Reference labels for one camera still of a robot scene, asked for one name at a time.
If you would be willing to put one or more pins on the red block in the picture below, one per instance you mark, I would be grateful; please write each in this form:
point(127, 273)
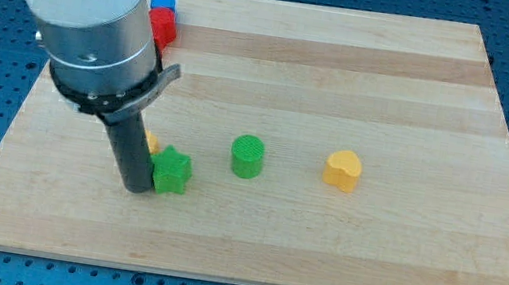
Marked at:
point(163, 21)

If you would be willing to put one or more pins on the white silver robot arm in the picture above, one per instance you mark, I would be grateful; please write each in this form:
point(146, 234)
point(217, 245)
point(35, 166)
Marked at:
point(103, 59)

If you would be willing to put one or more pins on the green star block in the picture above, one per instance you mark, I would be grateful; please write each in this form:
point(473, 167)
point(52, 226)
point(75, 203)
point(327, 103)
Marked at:
point(171, 172)

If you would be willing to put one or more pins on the yellow heart block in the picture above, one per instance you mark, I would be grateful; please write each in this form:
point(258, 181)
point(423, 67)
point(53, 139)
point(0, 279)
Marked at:
point(342, 170)

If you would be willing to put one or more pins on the blue cube block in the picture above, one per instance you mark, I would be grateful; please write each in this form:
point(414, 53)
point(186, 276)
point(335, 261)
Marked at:
point(170, 4)

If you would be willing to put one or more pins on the light wooden board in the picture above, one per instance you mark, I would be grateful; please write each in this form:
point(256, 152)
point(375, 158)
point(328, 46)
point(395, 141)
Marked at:
point(413, 98)

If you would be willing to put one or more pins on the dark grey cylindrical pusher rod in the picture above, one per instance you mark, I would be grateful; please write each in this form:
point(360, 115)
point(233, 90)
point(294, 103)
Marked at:
point(130, 147)

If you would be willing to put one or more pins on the yellow hexagon block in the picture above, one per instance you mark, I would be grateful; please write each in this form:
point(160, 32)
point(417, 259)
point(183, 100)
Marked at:
point(152, 142)

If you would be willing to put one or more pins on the green cylinder block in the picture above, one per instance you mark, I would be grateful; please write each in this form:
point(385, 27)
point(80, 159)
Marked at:
point(247, 156)

